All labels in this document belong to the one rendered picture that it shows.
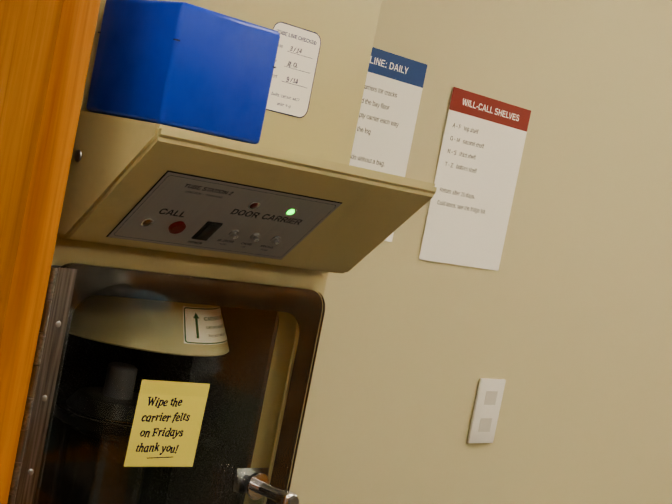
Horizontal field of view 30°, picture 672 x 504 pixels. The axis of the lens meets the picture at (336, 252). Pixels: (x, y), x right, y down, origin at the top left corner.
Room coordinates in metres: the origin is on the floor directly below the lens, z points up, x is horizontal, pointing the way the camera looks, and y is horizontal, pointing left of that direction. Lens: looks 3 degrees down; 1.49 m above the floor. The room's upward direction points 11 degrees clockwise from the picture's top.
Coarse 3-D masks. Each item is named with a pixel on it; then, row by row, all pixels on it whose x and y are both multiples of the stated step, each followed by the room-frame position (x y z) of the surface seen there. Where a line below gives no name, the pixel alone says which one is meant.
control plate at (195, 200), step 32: (160, 192) 0.96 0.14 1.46; (192, 192) 0.98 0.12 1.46; (224, 192) 0.99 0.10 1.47; (256, 192) 1.01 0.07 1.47; (128, 224) 0.98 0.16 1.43; (160, 224) 1.00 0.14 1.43; (192, 224) 1.02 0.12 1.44; (224, 224) 1.03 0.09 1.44; (256, 224) 1.05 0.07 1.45; (288, 224) 1.07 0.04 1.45
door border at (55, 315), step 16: (64, 272) 0.98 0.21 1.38; (64, 288) 0.99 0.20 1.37; (48, 304) 0.97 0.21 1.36; (64, 304) 0.99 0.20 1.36; (48, 320) 0.98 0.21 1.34; (64, 320) 0.99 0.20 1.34; (48, 336) 0.98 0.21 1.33; (64, 336) 0.99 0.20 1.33; (48, 352) 0.98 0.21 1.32; (32, 368) 0.97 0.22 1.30; (48, 368) 0.99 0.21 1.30; (32, 384) 0.97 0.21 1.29; (48, 384) 0.99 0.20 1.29; (48, 400) 0.99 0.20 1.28; (32, 416) 0.98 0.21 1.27; (48, 416) 0.99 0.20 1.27; (32, 432) 0.98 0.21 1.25; (32, 448) 0.99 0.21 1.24; (32, 464) 0.99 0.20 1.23; (32, 480) 0.99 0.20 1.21; (16, 496) 0.98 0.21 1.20; (32, 496) 0.99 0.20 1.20
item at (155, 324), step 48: (96, 288) 1.01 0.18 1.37; (144, 288) 1.04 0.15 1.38; (192, 288) 1.08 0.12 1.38; (240, 288) 1.12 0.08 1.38; (288, 288) 1.16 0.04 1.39; (96, 336) 1.01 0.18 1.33; (144, 336) 1.05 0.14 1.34; (192, 336) 1.09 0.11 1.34; (240, 336) 1.13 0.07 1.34; (288, 336) 1.17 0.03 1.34; (96, 384) 1.02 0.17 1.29; (240, 384) 1.13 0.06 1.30; (288, 384) 1.18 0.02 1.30; (48, 432) 0.99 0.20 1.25; (96, 432) 1.03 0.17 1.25; (240, 432) 1.14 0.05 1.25; (288, 432) 1.19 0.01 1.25; (48, 480) 1.00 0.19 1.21; (96, 480) 1.03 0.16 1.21; (144, 480) 1.07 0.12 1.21; (192, 480) 1.11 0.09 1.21; (240, 480) 1.15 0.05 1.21; (288, 480) 1.19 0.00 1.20
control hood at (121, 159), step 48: (96, 144) 0.95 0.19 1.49; (144, 144) 0.91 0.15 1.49; (192, 144) 0.93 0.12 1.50; (240, 144) 0.96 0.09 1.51; (96, 192) 0.94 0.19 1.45; (144, 192) 0.95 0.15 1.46; (288, 192) 1.03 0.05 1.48; (336, 192) 1.06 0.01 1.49; (384, 192) 1.09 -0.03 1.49; (432, 192) 1.13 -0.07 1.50; (96, 240) 0.98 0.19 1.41; (336, 240) 1.13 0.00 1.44
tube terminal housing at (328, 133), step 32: (160, 0) 1.03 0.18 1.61; (192, 0) 1.05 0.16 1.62; (224, 0) 1.08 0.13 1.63; (256, 0) 1.10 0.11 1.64; (288, 0) 1.13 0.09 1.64; (320, 0) 1.16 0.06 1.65; (352, 0) 1.18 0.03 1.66; (96, 32) 0.99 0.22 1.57; (320, 32) 1.16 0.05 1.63; (352, 32) 1.19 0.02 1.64; (320, 64) 1.17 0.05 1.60; (352, 64) 1.20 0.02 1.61; (320, 96) 1.17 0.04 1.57; (352, 96) 1.20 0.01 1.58; (288, 128) 1.15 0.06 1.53; (320, 128) 1.18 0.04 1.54; (352, 128) 1.21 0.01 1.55; (64, 256) 1.00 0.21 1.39; (96, 256) 1.02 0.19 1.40; (128, 256) 1.04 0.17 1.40; (160, 256) 1.06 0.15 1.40; (192, 256) 1.09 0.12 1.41; (320, 288) 1.21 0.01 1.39
